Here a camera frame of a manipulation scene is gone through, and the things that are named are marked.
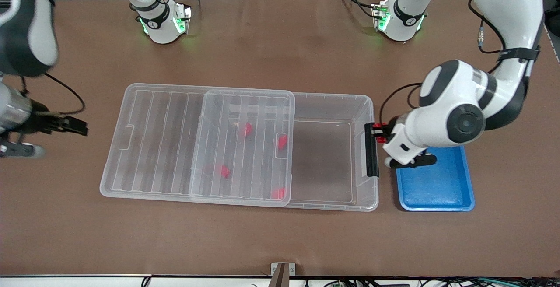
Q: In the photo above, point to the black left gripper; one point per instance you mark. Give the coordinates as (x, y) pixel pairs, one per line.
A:
(392, 126)

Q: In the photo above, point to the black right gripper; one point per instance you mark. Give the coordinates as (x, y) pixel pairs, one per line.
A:
(40, 120)

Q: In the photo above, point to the red block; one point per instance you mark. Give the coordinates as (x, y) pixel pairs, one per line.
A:
(225, 171)
(384, 140)
(247, 129)
(282, 141)
(278, 193)

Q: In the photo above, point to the clear ribbed plastic lid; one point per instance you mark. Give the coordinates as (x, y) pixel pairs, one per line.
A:
(153, 147)

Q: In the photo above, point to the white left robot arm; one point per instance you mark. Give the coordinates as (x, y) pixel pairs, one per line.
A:
(463, 103)

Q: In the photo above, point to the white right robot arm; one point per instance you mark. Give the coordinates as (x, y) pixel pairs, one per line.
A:
(30, 37)

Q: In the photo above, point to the clear plastic storage box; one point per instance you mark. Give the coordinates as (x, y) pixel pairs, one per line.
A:
(323, 160)

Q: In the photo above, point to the blue plastic tray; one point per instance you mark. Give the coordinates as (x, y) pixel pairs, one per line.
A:
(437, 186)

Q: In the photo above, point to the brown paper table cover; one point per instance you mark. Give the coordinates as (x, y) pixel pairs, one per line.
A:
(87, 234)

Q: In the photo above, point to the small metal bracket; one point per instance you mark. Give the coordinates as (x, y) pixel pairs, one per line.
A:
(282, 267)

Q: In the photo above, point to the dark camera post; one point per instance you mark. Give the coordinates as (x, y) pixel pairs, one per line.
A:
(279, 279)

